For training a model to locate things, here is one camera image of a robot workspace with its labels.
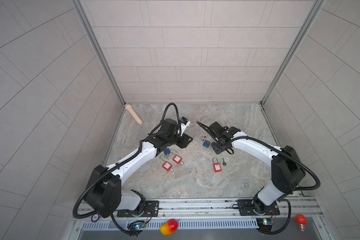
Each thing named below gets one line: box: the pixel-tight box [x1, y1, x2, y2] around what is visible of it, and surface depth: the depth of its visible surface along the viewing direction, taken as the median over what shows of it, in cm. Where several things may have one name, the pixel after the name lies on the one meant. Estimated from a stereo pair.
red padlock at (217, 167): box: [212, 157, 222, 173], surface depth 85 cm
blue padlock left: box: [163, 148, 171, 157], surface depth 91 cm
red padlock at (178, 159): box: [172, 154, 184, 165], surface depth 88 cm
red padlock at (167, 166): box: [162, 161, 174, 172], surface depth 86 cm
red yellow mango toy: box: [160, 219, 179, 236], surface depth 65 cm
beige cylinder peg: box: [125, 103, 143, 126], surface depth 109 cm
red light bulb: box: [295, 214, 307, 232], surface depth 68 cm
